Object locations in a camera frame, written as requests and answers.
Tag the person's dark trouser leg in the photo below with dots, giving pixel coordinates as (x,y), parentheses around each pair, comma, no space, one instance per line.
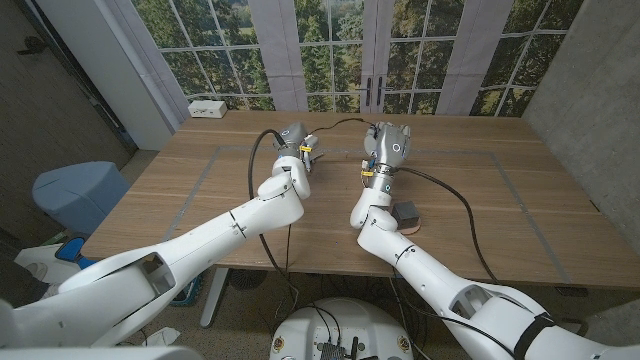
(20,285)

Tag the crumpled white paper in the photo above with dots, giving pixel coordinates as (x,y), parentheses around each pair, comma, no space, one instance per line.
(162,337)

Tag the blue-grey upholstered stool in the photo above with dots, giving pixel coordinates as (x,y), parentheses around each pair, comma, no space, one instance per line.
(80,192)

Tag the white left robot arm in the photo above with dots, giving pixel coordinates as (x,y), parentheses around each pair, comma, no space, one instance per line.
(200,245)

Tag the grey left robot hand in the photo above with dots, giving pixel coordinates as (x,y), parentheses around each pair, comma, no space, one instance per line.
(292,137)

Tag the printed window forest backdrop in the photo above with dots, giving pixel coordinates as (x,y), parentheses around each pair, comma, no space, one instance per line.
(320,50)

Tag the white robot torso base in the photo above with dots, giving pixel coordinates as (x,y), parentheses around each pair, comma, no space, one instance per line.
(345,320)

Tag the pink round coaster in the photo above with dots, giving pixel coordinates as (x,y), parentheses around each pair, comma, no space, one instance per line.
(414,229)

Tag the white toy airplane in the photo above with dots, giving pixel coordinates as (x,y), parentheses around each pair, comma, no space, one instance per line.
(312,160)

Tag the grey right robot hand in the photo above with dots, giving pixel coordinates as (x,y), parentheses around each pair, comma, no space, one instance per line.
(392,145)

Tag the white table leg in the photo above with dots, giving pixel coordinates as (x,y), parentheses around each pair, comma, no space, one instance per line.
(214,300)

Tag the blue bin with toys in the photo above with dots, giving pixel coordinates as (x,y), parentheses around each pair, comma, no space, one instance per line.
(192,292)

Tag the dark grey cube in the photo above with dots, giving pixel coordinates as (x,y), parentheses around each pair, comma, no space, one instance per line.
(406,212)

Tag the black round floor fan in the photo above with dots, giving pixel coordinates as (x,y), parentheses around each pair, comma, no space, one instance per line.
(247,279)

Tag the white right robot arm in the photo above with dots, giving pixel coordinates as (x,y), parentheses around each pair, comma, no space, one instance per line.
(425,270)

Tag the white rectangular box device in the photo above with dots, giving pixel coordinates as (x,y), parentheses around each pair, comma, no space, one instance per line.
(207,109)

